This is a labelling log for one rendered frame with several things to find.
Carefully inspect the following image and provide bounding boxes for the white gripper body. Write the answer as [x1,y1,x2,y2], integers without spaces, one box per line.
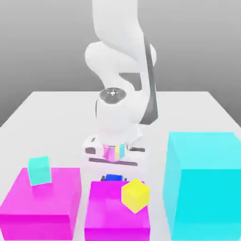
[82,156,148,179]

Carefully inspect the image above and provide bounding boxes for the small blue cube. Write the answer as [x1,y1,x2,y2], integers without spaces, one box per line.
[104,174,124,182]

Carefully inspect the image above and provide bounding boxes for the small yellow cube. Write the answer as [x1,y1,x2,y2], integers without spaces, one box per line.
[121,178,151,215]

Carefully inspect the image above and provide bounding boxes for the small teal cube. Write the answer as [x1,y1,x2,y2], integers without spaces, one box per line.
[28,155,52,186]

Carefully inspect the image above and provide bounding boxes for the large magenta box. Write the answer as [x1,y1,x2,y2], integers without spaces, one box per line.
[0,167,82,241]
[84,180,152,241]

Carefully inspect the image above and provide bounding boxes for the large cyan box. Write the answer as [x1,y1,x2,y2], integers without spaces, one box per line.
[162,131,241,241]

